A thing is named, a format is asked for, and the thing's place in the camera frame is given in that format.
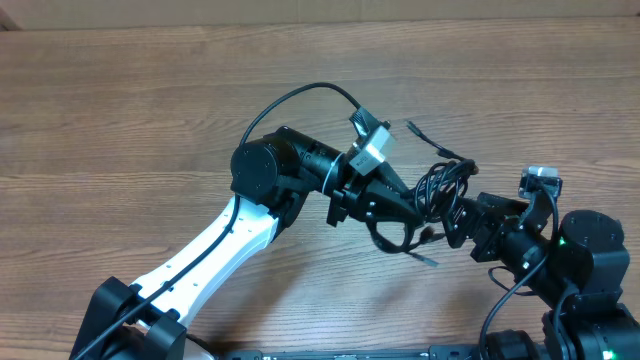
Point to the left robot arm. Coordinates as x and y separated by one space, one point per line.
271 179

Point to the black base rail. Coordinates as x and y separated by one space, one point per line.
435 352

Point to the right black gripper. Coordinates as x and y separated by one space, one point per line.
480 232

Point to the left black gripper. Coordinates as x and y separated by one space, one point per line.
342 198

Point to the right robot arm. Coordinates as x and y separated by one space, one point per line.
574 264

